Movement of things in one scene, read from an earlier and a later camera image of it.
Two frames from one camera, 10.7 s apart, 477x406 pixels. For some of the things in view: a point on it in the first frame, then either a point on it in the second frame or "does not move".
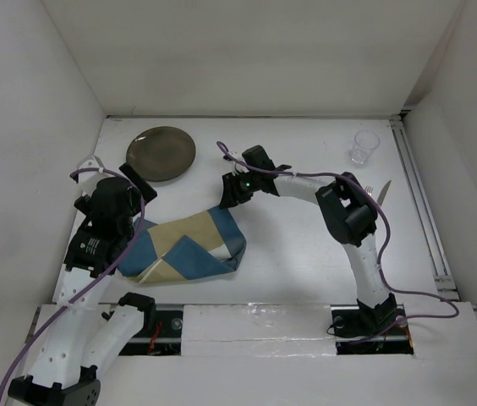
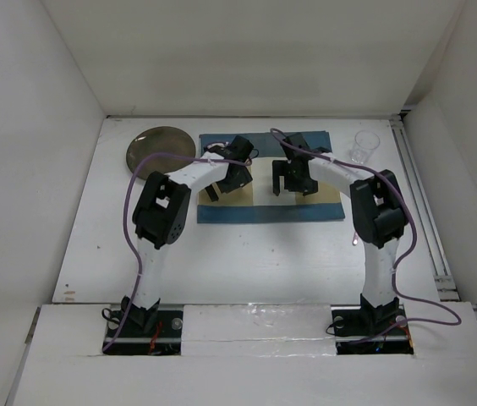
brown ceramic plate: x=161 y=154 does not move
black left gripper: x=148 y=193 to x=239 y=181
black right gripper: x=232 y=194 to x=282 y=168
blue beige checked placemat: x=200 y=245 to x=255 y=201
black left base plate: x=164 y=339 does not move
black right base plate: x=381 y=330 does not move
